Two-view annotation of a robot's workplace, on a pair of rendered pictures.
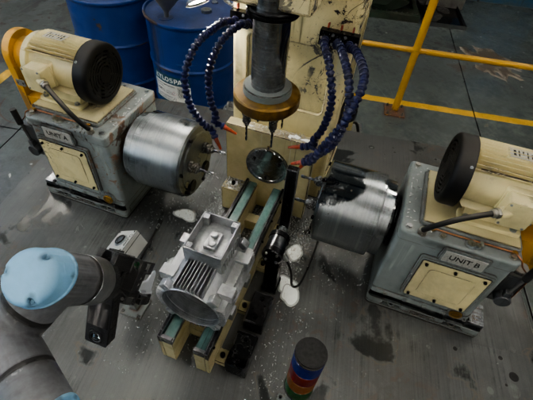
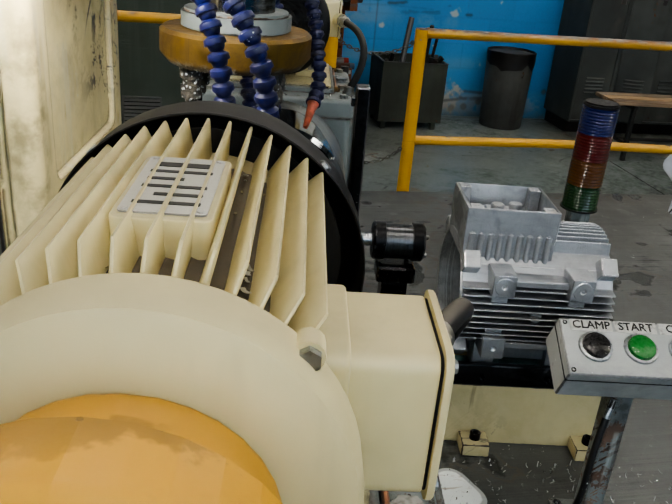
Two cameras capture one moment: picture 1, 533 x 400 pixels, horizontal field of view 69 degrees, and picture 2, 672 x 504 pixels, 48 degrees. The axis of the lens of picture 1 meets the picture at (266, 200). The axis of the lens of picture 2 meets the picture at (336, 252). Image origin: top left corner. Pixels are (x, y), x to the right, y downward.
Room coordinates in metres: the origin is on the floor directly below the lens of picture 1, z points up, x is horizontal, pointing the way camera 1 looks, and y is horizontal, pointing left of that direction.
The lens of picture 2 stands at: (1.08, 0.93, 1.47)
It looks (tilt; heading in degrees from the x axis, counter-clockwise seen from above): 24 degrees down; 251
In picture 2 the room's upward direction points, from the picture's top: 5 degrees clockwise
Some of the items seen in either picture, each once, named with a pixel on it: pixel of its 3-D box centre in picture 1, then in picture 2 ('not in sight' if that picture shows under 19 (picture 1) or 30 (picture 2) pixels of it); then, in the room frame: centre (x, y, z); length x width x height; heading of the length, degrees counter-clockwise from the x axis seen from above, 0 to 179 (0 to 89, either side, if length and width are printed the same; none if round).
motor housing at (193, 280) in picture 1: (208, 275); (518, 286); (0.53, 0.13, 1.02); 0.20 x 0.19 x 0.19; 164
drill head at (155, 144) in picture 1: (157, 149); not in sight; (0.97, 0.38, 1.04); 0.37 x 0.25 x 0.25; 74
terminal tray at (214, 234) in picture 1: (212, 243); (502, 222); (0.56, 0.12, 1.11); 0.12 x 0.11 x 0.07; 164
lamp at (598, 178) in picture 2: (302, 375); (586, 171); (0.27, -0.10, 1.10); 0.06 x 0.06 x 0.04
